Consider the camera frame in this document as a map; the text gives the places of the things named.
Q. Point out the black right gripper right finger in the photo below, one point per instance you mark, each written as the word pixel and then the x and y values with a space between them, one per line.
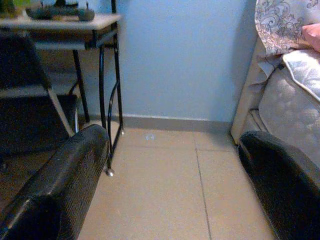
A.
pixel 287 195

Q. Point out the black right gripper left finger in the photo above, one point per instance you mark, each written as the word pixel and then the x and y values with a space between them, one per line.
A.
pixel 55 195

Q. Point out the pink embroidered pillow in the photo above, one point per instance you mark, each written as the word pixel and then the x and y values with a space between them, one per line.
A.
pixel 313 37

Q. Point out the grey quilted mattress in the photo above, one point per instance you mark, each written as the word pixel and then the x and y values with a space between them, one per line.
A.
pixel 282 105

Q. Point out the black office chair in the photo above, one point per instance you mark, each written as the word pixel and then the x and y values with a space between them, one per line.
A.
pixel 20 62

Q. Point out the grey floral patterned cloth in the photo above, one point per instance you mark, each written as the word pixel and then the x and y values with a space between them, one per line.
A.
pixel 277 25

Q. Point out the black framed wooden desk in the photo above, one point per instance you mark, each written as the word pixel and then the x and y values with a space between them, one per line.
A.
pixel 62 23

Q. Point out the dark oval tray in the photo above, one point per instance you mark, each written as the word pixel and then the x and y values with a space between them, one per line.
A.
pixel 62 13

